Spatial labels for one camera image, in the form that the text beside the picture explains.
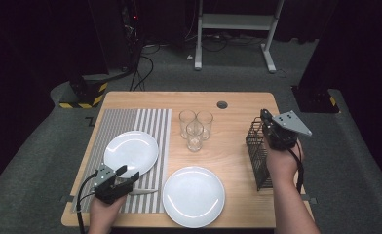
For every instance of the white metal stand frame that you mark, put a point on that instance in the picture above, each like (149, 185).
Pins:
(237, 22)

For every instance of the small white plug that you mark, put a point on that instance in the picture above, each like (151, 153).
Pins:
(189, 57)

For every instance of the person's right hand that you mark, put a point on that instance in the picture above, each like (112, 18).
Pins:
(283, 165)

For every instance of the grey tape piece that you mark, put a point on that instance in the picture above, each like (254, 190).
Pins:
(312, 200)
(67, 198)

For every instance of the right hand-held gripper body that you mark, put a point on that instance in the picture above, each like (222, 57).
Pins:
(285, 136)

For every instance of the person's left hand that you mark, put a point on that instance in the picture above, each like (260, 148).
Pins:
(102, 217)

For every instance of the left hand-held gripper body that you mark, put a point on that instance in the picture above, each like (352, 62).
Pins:
(110, 190)

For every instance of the dark equipment rack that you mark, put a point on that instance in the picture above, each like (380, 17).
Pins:
(130, 32)

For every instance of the black stand base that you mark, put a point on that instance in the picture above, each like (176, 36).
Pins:
(314, 100)

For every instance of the silver table knife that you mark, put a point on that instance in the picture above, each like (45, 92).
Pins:
(145, 191)

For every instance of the grey striped placemat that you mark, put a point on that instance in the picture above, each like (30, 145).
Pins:
(121, 120)

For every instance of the clear drinking glass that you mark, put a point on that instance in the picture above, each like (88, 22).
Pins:
(207, 123)
(195, 139)
(186, 122)

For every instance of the black yellow striped base block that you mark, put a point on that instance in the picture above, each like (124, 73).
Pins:
(88, 94)

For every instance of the white plate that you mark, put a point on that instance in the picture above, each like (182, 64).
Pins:
(130, 151)
(194, 198)

